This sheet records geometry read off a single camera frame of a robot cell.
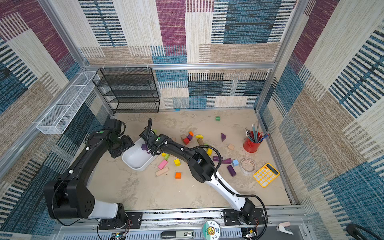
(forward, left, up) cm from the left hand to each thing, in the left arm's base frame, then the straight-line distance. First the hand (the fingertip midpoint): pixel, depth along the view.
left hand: (128, 146), depth 85 cm
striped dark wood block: (+11, -41, -13) cm, 44 cm away
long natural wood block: (-9, -17, -14) cm, 24 cm away
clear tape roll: (-6, -69, -14) cm, 71 cm away
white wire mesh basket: (+1, +27, +20) cm, 34 cm away
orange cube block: (-12, -27, -13) cm, 32 cm away
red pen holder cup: (+5, -72, -5) cm, 72 cm away
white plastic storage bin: (-1, -1, -13) cm, 13 cm away
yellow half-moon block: (+14, -40, -11) cm, 44 cm away
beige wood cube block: (+6, -61, -13) cm, 62 cm away
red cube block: (+10, -31, -10) cm, 35 cm away
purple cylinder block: (-10, -58, -12) cm, 60 cm away
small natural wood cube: (+14, -29, -11) cm, 34 cm away
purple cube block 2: (+6, -5, -11) cm, 13 cm away
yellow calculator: (-12, -78, -13) cm, 80 cm away
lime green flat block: (0, -20, -12) cm, 23 cm away
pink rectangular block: (-5, -17, -13) cm, 22 cm away
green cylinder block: (+32, -55, -13) cm, 65 cm away
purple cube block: (+14, -34, -11) cm, 38 cm away
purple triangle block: (+13, -56, -11) cm, 59 cm away
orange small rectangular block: (+17, -35, -11) cm, 40 cm away
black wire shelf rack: (+44, +10, +6) cm, 45 cm away
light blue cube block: (-6, -61, -11) cm, 62 cm away
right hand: (+9, -14, -10) cm, 20 cm away
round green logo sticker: (-39, -43, -5) cm, 58 cm away
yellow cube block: (-5, -27, -11) cm, 29 cm away
